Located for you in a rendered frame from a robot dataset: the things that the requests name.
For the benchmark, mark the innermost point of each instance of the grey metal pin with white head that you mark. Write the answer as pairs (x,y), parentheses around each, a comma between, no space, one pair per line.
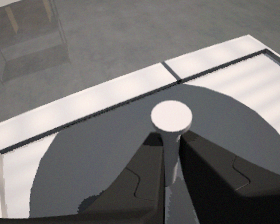
(171,119)

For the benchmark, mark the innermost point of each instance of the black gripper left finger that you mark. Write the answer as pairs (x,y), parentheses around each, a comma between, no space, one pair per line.
(136,197)

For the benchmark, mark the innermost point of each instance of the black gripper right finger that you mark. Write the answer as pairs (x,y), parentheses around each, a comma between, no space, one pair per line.
(224,188)

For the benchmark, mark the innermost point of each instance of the dark grey disc with centre hole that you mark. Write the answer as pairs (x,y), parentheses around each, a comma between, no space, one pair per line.
(86,157)

